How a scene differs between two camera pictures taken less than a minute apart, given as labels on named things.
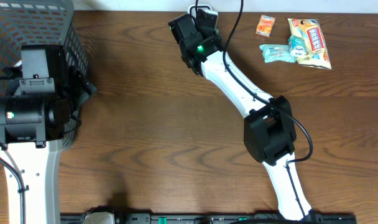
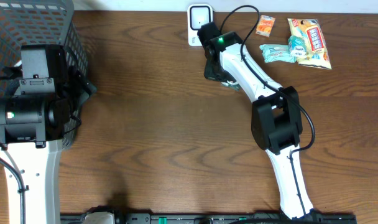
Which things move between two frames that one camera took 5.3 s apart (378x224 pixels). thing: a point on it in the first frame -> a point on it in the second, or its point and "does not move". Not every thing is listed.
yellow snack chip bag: x=311 y=30 does not move
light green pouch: x=276 y=52 does not move
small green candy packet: x=297 y=46 does not move
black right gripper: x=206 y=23 -> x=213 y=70
